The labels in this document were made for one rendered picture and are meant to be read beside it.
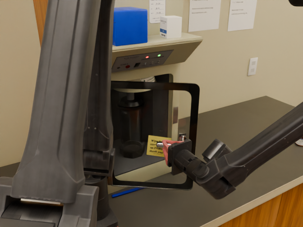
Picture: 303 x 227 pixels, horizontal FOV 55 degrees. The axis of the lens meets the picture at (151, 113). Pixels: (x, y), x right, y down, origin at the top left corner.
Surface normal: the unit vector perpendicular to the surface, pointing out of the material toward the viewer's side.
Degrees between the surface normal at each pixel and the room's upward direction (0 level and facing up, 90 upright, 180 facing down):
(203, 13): 90
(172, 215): 0
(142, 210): 0
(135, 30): 90
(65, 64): 61
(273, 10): 90
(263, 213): 90
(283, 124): 43
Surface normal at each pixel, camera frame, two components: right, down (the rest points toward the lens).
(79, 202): 0.04, -0.08
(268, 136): -0.68, -0.65
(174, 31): 0.39, 0.39
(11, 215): 0.11, -0.90
